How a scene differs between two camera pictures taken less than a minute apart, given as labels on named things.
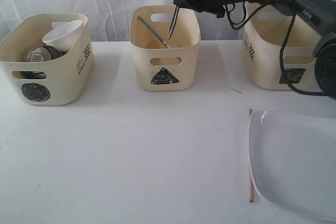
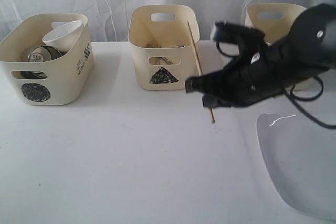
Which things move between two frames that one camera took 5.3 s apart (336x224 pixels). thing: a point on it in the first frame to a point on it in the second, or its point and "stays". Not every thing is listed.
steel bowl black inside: x=55 y=54 stays
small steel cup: x=39 y=54 stays
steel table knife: x=152 y=31 to x=165 y=60
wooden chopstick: x=250 y=165 to x=198 y=61
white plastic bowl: x=63 y=36 stays
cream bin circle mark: x=62 y=81 stays
